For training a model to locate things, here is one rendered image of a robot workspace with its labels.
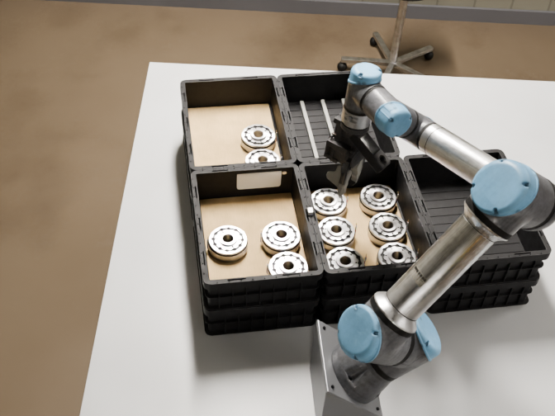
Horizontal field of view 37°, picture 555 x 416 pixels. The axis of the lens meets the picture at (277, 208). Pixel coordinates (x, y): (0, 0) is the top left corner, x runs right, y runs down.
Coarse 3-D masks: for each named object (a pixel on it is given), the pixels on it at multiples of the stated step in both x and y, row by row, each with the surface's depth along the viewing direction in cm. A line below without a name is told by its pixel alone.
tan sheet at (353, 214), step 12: (312, 192) 237; (348, 192) 238; (348, 204) 235; (348, 216) 232; (360, 216) 232; (360, 228) 229; (360, 240) 226; (408, 240) 227; (360, 252) 223; (372, 252) 223; (372, 264) 220
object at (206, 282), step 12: (228, 168) 228; (240, 168) 228; (252, 168) 229; (264, 168) 229; (276, 168) 229; (192, 180) 224; (300, 180) 227; (192, 192) 221; (300, 192) 223; (312, 228) 215; (312, 240) 212; (204, 252) 207; (204, 264) 206; (204, 276) 202; (264, 276) 203; (276, 276) 203; (288, 276) 203; (300, 276) 204; (312, 276) 204; (216, 288) 202; (228, 288) 202
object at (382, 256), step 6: (384, 246) 221; (390, 246) 221; (396, 246) 221; (402, 246) 221; (378, 252) 219; (384, 252) 219; (408, 252) 220; (378, 258) 218; (384, 258) 218; (408, 258) 218; (414, 258) 218
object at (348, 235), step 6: (324, 222) 226; (330, 222) 226; (336, 222) 226; (342, 222) 226; (348, 222) 226; (324, 228) 224; (348, 228) 224; (324, 234) 223; (348, 234) 223; (324, 240) 221; (330, 240) 221; (336, 240) 222; (342, 240) 222; (348, 240) 221
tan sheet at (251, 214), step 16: (208, 208) 231; (224, 208) 232; (240, 208) 232; (256, 208) 232; (272, 208) 232; (288, 208) 233; (208, 224) 227; (224, 224) 228; (240, 224) 228; (256, 224) 228; (256, 240) 224; (208, 256) 219; (256, 256) 220; (272, 256) 220; (304, 256) 221; (224, 272) 216; (240, 272) 216; (256, 272) 216
